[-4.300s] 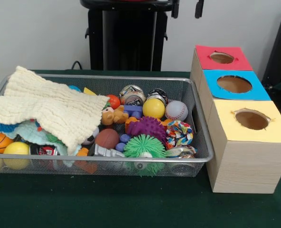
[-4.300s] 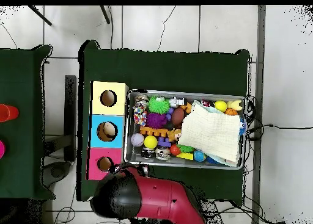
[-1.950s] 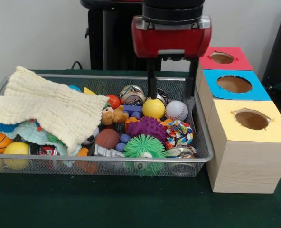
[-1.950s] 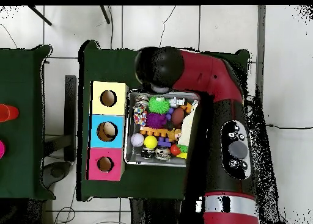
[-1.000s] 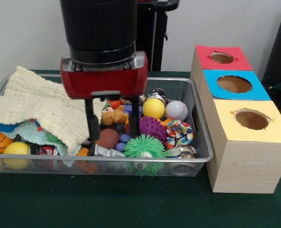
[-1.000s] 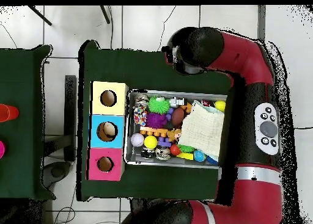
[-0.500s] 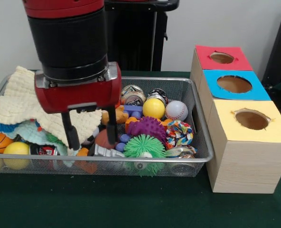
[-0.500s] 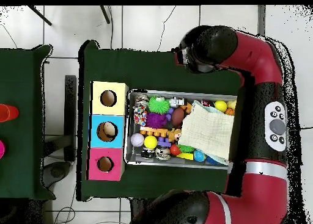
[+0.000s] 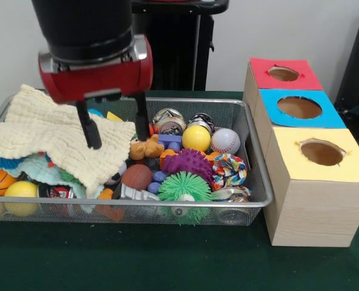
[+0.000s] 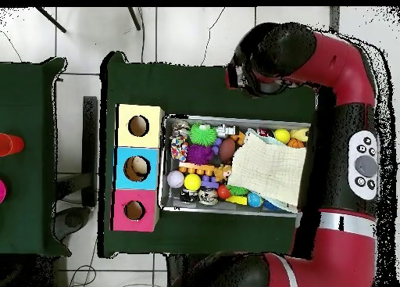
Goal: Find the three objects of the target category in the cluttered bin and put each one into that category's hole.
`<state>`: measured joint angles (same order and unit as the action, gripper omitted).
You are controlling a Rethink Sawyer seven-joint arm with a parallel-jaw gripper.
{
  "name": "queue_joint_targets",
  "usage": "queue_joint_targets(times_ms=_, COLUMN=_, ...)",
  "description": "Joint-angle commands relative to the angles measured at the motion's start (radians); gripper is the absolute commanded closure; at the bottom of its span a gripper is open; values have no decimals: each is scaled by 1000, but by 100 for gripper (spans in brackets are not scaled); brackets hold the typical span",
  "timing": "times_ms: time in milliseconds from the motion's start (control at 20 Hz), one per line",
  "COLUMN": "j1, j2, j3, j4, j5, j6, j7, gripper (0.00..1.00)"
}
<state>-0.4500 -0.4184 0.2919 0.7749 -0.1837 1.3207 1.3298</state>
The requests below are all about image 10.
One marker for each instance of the pale lavender ball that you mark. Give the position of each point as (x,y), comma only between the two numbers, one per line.
(175,178)

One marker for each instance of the cream yellow waffle cloth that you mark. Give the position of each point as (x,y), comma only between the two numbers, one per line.
(268,168)

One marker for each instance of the mint green waffle cloth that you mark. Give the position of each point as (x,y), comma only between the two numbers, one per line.
(270,139)

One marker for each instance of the orange red ball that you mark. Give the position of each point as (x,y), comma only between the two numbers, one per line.
(223,192)

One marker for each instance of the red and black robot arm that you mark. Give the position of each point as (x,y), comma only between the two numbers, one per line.
(343,252)

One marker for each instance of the green spiky ball with eyes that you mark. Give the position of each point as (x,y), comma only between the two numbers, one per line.
(203,135)

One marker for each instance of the orange plastic cup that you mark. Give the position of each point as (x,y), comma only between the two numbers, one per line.
(11,144)

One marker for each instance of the dark green tablecloth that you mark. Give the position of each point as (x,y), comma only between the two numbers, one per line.
(172,90)

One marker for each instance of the brown toy football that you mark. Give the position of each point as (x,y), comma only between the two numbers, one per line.
(227,149)

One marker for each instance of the grey round stand base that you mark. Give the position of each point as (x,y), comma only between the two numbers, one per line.
(73,221)

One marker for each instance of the wooden box with three holes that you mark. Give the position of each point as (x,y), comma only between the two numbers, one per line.
(150,137)

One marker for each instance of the yellow smooth ball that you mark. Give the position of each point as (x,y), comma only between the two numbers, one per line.
(192,182)
(282,135)

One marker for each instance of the dark green side table cloth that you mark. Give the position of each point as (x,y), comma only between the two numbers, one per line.
(28,111)

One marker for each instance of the black tripod leg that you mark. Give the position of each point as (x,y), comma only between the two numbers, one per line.
(51,19)
(134,18)

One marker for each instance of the purple spiky ball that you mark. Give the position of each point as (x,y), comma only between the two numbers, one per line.
(199,154)

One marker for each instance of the pink plastic cup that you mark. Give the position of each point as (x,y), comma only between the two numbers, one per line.
(2,191)

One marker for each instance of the small brown teddy bear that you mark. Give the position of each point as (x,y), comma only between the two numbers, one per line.
(223,172)

